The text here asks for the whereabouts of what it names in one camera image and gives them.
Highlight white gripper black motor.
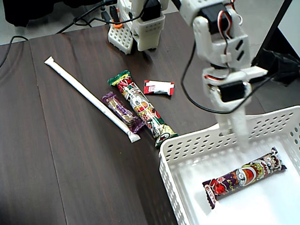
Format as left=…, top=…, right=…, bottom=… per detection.
left=202, top=66, right=269, bottom=148

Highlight purple cartoon snack stick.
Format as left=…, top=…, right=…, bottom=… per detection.
left=202, top=147, right=287, bottom=210

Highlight white robot base with motor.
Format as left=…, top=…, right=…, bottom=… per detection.
left=117, top=0, right=170, bottom=52

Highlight white perforated plastic tray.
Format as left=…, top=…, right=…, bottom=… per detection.
left=158, top=105, right=300, bottom=225

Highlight black crumpled bag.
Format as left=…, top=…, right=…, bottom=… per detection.
left=252, top=48, right=300, bottom=88

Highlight red and white candy wrapper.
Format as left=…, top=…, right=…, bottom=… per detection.
left=143, top=80, right=175, bottom=96

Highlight green cartoon snack stick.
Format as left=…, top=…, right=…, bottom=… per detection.
left=107, top=69, right=179, bottom=148

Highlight black metal pole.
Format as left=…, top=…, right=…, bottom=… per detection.
left=251, top=0, right=294, bottom=67

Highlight small purple candy bar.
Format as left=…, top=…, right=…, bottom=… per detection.
left=101, top=91, right=145, bottom=135

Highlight long white wrapped stick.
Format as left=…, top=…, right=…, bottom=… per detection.
left=44, top=56, right=142, bottom=143

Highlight black cloth heap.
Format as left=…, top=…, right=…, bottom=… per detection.
left=4, top=0, right=106, bottom=27

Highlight black looping gripper cable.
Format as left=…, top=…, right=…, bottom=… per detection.
left=180, top=42, right=279, bottom=115

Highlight red white black servo wires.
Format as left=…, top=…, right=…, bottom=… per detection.
left=217, top=0, right=243, bottom=69

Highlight white perforated base plate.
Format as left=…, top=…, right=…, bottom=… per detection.
left=107, top=23, right=135, bottom=55

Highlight thick black power cable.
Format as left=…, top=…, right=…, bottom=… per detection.
left=56, top=0, right=150, bottom=34

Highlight thin black cable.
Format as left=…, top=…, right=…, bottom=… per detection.
left=0, top=35, right=30, bottom=69

